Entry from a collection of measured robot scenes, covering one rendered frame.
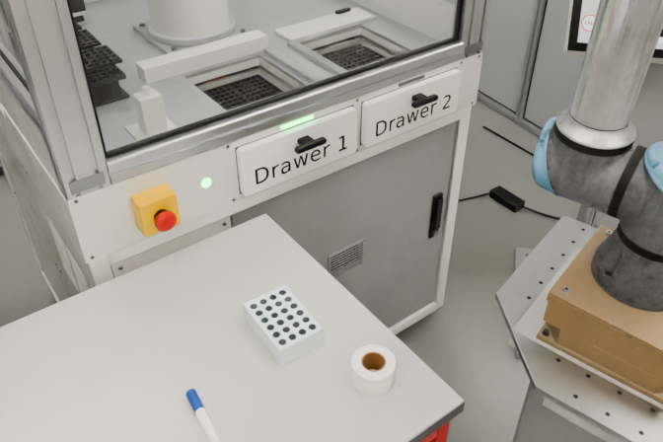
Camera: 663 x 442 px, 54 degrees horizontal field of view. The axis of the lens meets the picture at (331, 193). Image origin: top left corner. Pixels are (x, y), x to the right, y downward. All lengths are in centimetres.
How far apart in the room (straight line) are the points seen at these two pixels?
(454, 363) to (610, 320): 107
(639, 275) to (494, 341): 114
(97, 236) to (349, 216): 64
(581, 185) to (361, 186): 67
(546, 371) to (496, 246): 143
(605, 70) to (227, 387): 73
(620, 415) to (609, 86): 49
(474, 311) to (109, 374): 142
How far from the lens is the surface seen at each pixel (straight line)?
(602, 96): 99
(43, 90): 109
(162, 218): 119
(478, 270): 241
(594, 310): 110
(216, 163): 128
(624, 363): 114
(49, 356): 119
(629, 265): 110
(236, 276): 124
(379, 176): 161
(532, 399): 133
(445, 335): 217
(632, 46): 96
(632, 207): 105
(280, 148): 132
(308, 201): 149
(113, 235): 126
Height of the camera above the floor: 161
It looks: 36 degrees down
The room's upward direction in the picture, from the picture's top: straight up
